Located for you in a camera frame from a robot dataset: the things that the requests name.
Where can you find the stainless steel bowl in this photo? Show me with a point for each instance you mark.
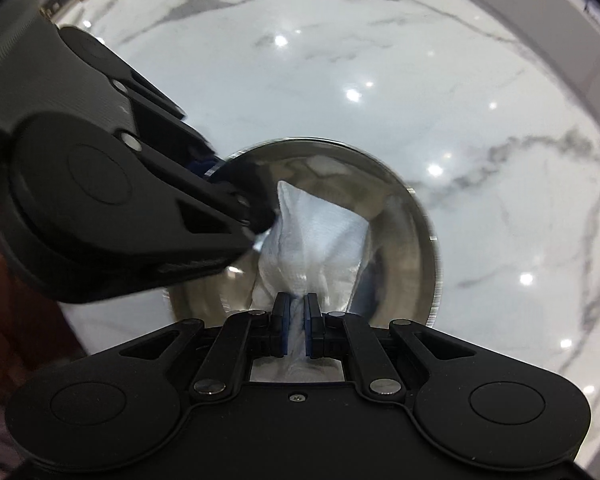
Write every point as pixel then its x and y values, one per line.
pixel 405 240

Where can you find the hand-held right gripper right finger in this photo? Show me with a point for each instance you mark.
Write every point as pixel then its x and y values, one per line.
pixel 310 327

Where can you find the white cleaning cloth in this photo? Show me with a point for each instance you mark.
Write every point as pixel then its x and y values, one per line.
pixel 310 240

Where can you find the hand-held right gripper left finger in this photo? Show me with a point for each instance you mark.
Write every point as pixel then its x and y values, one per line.
pixel 282 327

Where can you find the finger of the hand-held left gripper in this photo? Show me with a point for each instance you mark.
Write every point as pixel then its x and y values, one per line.
pixel 155 110
pixel 230 210

